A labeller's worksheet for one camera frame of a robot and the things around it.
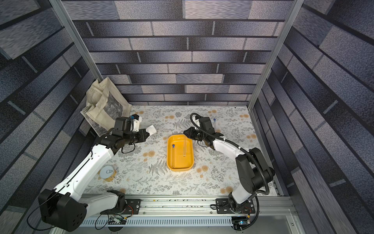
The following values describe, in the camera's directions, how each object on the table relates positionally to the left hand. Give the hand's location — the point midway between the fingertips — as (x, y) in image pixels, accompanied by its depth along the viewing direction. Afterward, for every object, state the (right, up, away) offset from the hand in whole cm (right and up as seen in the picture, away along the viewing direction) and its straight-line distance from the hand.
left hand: (150, 133), depth 79 cm
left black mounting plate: (-7, -37, -3) cm, 38 cm away
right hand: (+18, 0, +9) cm, 20 cm away
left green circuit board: (-15, -43, -8) cm, 46 cm away
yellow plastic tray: (+16, -15, +15) cm, 26 cm away
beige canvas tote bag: (-31, +17, +10) cm, 37 cm away
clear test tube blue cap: (+12, -16, +13) cm, 24 cm away
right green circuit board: (+48, -43, -8) cm, 65 cm away
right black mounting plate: (+39, -38, -6) cm, 55 cm away
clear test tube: (+19, -8, +5) cm, 21 cm away
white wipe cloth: (0, +2, +4) cm, 4 cm away
